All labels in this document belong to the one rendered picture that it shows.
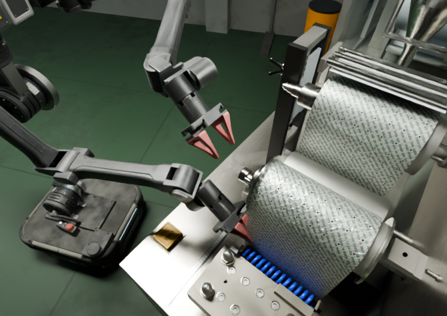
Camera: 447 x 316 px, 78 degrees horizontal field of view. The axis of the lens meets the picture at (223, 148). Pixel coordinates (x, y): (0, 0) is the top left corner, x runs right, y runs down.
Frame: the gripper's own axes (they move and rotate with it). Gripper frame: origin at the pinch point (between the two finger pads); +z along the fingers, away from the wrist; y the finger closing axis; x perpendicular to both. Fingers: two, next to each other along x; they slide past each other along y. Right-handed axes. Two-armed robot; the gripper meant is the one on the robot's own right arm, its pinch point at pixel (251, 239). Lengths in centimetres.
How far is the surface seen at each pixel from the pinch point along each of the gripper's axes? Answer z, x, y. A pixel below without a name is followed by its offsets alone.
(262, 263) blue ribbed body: 6.3, 0.4, 2.5
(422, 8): -14, 37, -72
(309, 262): 7.9, 16.1, 0.3
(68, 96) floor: -167, -221, -51
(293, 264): 8.8, 9.5, 0.3
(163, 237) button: -14.5, -25.2, 11.3
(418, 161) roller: 5.6, 35.3, -24.1
